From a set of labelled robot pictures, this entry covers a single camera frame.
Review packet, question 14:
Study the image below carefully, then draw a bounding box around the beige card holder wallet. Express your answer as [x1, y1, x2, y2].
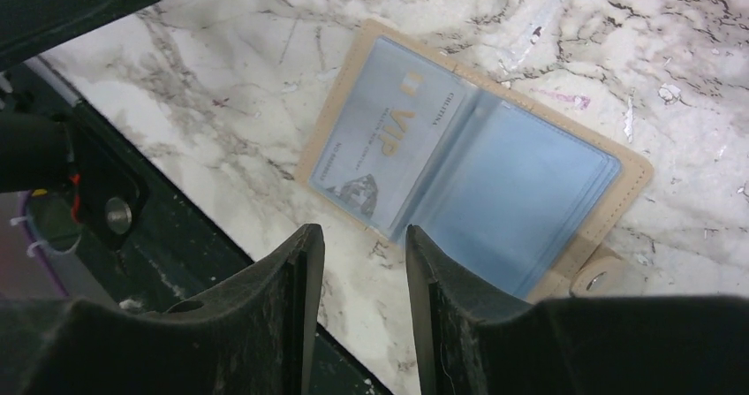
[296, 19, 653, 301]

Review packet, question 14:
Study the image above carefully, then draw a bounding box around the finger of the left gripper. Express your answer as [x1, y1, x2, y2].
[1, 0, 161, 71]

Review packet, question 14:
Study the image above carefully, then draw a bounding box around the black metal base rail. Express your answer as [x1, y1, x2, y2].
[1, 60, 385, 394]

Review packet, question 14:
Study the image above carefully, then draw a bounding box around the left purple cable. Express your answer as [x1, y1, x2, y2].
[10, 190, 72, 300]

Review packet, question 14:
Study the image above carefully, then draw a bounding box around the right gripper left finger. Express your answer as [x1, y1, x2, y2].
[1, 224, 325, 394]

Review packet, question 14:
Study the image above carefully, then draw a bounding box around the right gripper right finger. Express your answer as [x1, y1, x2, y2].
[405, 226, 748, 394]

